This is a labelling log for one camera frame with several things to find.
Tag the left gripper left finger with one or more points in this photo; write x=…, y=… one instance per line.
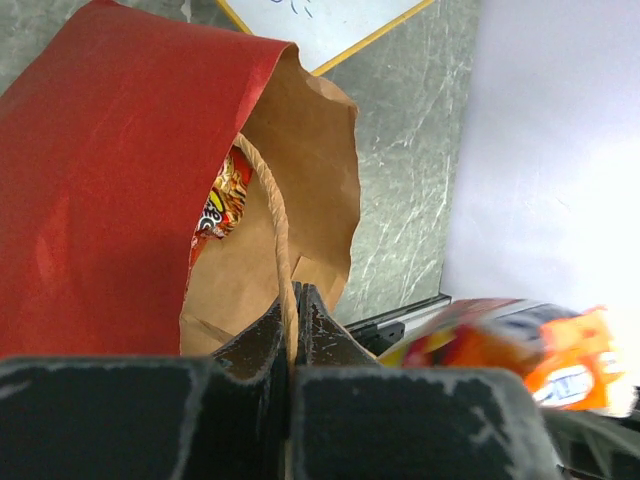
x=218, y=416

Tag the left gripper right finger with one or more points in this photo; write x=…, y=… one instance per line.
x=352, y=418

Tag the red doritos chip bag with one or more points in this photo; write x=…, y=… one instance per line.
x=225, y=203

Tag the orange reeses snack bag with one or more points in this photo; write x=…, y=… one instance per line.
x=566, y=359

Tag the red paper bag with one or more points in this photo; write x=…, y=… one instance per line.
x=111, y=140

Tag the aluminium rail frame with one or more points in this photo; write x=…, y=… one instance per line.
x=379, y=333

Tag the small whiteboard yellow frame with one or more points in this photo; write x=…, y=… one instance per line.
x=327, y=32

